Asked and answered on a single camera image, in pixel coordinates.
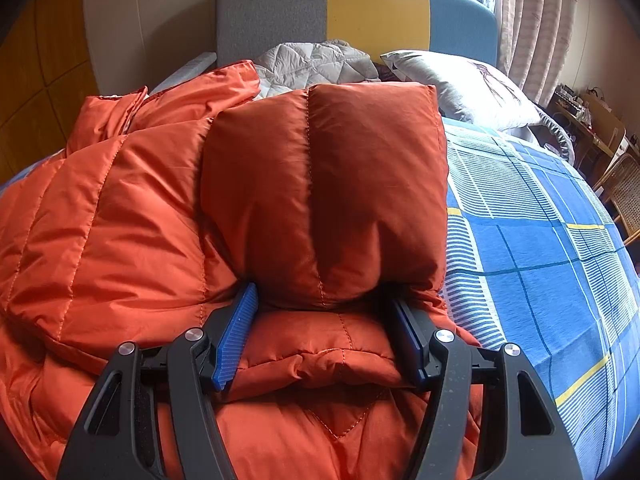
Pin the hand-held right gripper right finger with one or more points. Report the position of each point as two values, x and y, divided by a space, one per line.
412 342

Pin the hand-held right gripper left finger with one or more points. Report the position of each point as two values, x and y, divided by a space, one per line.
235 340

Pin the orange down jacket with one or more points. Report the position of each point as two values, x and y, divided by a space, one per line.
150 240

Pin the blue plaid bed sheet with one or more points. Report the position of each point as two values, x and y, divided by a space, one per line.
540 260

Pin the grey frilled cushion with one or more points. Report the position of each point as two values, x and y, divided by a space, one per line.
557 135

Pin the rattan wooden chair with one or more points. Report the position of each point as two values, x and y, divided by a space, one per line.
625 190

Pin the white printed pillow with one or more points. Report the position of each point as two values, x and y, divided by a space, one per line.
450 80

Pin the grey quilted blanket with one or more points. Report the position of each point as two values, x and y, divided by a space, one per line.
310 62

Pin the cluttered wooden desk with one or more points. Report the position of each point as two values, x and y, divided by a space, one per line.
595 120

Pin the grey yellow blue headboard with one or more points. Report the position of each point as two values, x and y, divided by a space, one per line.
270 10

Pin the orange wooden wardrobe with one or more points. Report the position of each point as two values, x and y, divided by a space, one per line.
40 70

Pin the beige patterned curtain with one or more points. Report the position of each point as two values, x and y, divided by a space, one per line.
535 20

